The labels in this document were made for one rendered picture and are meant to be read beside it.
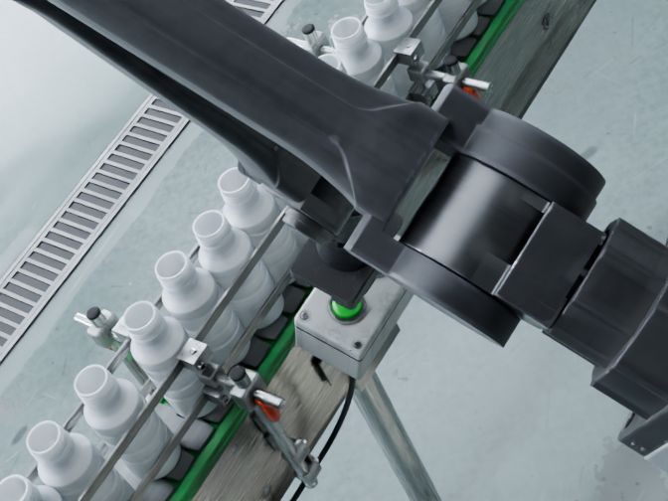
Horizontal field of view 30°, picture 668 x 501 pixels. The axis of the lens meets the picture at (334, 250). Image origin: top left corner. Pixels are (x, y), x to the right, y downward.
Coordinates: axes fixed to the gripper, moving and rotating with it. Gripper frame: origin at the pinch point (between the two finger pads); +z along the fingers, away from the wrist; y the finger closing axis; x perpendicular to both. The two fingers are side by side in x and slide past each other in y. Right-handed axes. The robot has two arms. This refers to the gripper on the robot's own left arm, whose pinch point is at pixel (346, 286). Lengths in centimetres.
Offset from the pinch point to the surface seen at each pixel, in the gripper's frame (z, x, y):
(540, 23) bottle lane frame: 27, -4, -59
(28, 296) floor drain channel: 160, -102, -25
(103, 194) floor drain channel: 161, -103, -58
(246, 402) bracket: 8.6, -4.2, 12.8
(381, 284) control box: 4.0, 2.0, -3.6
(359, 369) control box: 7.7, 4.0, 4.2
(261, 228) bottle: 9.1, -13.7, -5.2
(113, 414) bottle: 7.2, -14.5, 21.0
